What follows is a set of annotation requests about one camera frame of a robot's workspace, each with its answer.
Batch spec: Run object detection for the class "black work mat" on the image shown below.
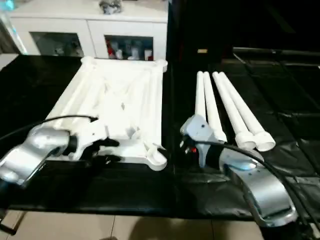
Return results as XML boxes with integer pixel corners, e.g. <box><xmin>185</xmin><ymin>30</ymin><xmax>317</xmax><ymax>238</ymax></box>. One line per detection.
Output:
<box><xmin>0</xmin><ymin>52</ymin><xmax>320</xmax><ymax>222</ymax></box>

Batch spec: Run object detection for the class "white plastic table top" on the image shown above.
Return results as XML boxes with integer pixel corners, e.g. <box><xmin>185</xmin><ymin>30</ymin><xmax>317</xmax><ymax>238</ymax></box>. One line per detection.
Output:
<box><xmin>45</xmin><ymin>56</ymin><xmax>169</xmax><ymax>172</ymax></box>

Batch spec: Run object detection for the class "white glass-door cabinet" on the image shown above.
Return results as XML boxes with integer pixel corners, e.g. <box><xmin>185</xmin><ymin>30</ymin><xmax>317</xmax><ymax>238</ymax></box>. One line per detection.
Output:
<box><xmin>9</xmin><ymin>0</ymin><xmax>170</xmax><ymax>62</ymax></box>

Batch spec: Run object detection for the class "dark object on cabinet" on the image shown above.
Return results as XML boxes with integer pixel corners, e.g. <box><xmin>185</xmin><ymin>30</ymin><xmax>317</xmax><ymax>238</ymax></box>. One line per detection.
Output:
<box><xmin>99</xmin><ymin>0</ymin><xmax>124</xmax><ymax>15</ymax></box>

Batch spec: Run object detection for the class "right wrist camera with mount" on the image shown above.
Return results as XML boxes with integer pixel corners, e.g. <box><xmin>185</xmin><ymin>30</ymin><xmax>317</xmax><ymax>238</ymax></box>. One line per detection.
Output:
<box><xmin>180</xmin><ymin>114</ymin><xmax>212</xmax><ymax>167</ymax></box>

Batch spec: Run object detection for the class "black tripod leg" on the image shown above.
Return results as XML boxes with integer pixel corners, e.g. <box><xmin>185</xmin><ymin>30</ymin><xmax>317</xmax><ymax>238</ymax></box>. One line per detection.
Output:
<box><xmin>0</xmin><ymin>219</ymin><xmax>17</xmax><ymax>237</ymax></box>

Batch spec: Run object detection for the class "pale blue plastic sheet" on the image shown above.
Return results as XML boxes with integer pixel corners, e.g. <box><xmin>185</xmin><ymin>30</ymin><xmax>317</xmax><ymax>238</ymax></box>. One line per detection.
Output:
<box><xmin>0</xmin><ymin>0</ymin><xmax>18</xmax><ymax>21</ymax></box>

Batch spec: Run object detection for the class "white plastic table leg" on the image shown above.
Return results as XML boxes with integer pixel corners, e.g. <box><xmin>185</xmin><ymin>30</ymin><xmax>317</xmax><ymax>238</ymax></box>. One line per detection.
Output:
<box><xmin>195</xmin><ymin>70</ymin><xmax>207</xmax><ymax>122</ymax></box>
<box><xmin>218</xmin><ymin>71</ymin><xmax>277</xmax><ymax>152</ymax></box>
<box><xmin>202</xmin><ymin>71</ymin><xmax>228</xmax><ymax>143</ymax></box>
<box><xmin>212</xmin><ymin>71</ymin><xmax>257</xmax><ymax>151</ymax></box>

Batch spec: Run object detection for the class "long black bar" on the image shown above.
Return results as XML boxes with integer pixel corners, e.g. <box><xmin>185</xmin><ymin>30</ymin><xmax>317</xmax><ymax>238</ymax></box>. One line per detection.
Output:
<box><xmin>232</xmin><ymin>46</ymin><xmax>320</xmax><ymax>56</ymax></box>

